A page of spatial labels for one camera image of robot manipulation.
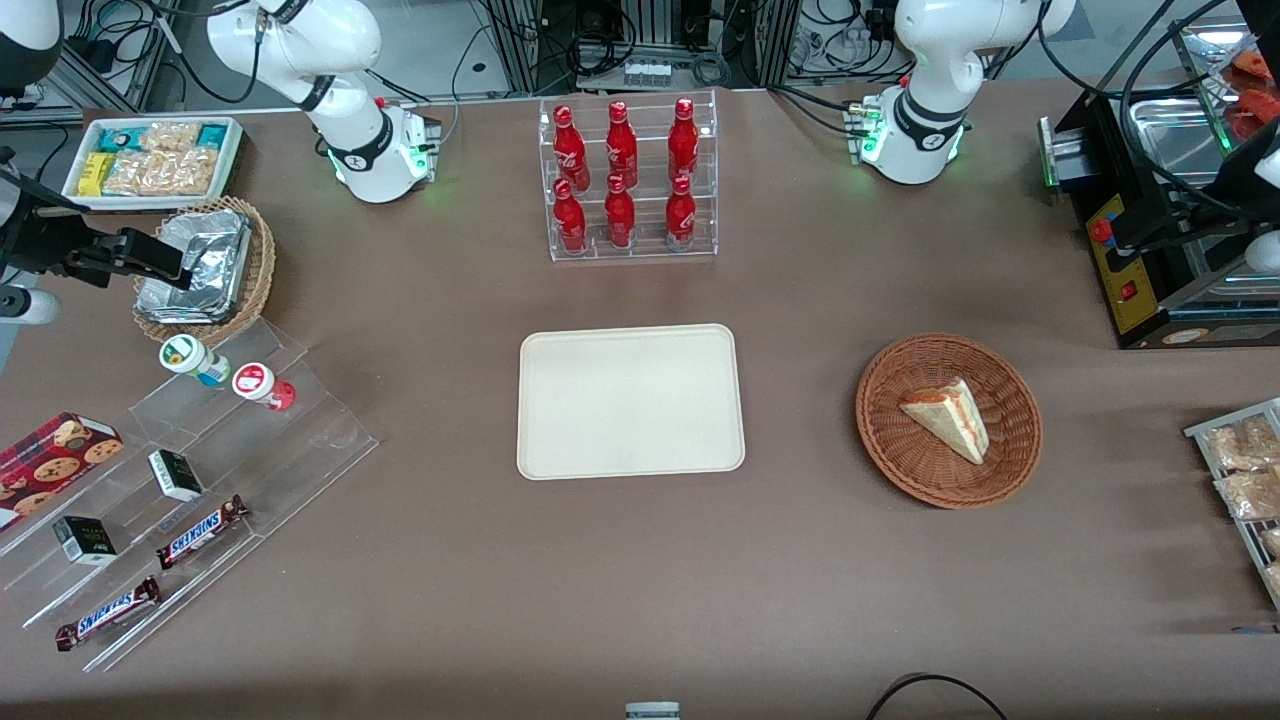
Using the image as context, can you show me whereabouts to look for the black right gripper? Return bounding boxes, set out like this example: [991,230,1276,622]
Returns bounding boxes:
[0,200,195,293]

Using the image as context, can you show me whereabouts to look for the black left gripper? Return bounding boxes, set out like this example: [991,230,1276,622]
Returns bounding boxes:
[1112,190,1251,259]

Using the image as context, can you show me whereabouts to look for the stainless steel tray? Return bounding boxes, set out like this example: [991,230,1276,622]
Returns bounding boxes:
[1128,97,1229,189]

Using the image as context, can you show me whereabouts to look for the steel tray with red packs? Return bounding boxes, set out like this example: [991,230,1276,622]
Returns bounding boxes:
[1178,18,1280,146]

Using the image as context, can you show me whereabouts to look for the beige plastic tray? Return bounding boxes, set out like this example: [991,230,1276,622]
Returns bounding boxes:
[516,323,747,482]

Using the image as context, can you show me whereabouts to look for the stacked foil containers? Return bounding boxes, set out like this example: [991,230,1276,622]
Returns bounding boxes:
[136,209,252,324]

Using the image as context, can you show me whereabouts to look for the large clear cracker bag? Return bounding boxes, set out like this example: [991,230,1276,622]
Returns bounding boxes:
[102,147,220,197]

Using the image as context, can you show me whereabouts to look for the oval light wicker basket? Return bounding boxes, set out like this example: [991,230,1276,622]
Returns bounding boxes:
[132,195,277,350]

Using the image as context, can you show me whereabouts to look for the yellow snack pack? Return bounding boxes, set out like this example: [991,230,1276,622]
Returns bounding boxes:
[77,151,117,198]

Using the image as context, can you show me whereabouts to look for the white plastic snack bin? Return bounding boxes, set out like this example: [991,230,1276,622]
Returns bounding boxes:
[61,116,245,214]

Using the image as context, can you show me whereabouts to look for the small clear cracker bag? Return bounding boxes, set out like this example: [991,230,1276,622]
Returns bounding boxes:
[140,121,202,157]

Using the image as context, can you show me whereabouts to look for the red lid yogurt cup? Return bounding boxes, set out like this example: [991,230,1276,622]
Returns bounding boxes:
[232,362,298,413]

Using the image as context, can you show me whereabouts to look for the small black box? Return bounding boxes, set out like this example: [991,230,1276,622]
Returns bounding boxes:
[147,449,205,503]
[51,515,118,567]

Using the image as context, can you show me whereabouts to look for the clear acrylic stepped display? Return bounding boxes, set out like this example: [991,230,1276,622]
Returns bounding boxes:
[0,317,380,674]

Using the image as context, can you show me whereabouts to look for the clear bag of crackers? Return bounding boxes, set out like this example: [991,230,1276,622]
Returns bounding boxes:
[1203,414,1280,472]
[1214,467,1280,522]

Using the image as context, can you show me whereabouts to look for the red cookie box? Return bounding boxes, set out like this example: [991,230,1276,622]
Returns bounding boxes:
[0,411,126,533]

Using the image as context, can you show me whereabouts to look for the Snickers chocolate bar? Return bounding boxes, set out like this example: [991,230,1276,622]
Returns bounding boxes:
[156,495,250,571]
[55,576,162,653]

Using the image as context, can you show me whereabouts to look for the wrapped triangle sandwich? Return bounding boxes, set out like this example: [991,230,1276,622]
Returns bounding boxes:
[898,377,991,467]

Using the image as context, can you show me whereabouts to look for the round brown wicker basket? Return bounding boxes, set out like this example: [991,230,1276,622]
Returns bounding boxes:
[855,332,1044,511]

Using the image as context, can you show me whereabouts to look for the red cola bottle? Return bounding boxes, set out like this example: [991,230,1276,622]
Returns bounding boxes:
[552,104,592,194]
[666,97,701,184]
[552,178,589,255]
[605,100,640,190]
[603,174,638,250]
[664,174,698,252]

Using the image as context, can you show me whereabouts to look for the clear acrylic bottle rack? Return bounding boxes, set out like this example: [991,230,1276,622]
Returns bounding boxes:
[537,88,720,264]

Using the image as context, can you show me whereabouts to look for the grey wire rack tray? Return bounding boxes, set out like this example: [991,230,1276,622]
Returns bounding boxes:
[1184,397,1280,612]

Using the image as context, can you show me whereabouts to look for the black floor cable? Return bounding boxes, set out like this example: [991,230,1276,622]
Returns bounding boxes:
[864,673,1012,720]

